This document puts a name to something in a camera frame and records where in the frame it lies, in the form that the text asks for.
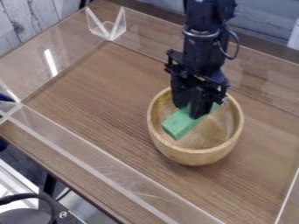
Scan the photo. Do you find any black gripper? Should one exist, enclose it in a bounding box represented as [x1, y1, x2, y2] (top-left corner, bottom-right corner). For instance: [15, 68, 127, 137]
[165, 49, 230, 119]

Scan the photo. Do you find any green rectangular block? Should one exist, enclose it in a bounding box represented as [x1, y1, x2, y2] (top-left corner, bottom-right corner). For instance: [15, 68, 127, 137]
[162, 103, 221, 140]

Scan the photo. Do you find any brown wooden bowl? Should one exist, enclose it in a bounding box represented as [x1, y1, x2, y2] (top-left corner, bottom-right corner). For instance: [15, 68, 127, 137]
[147, 88, 245, 166]

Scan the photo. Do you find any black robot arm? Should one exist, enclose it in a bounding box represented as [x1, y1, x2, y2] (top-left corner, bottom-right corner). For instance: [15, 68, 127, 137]
[165, 0, 240, 119]

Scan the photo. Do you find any black table leg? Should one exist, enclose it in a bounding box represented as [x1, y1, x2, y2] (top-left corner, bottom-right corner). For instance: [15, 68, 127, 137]
[43, 174, 58, 196]

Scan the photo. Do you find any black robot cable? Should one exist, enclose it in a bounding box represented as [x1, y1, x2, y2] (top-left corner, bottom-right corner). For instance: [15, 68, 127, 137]
[217, 23, 241, 61]

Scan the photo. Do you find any clear acrylic tray wall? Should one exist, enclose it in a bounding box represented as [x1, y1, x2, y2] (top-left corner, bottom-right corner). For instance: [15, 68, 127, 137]
[0, 0, 299, 224]

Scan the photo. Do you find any black cable loop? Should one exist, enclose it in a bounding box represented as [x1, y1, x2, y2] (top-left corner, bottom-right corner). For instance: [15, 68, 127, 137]
[0, 192, 61, 224]

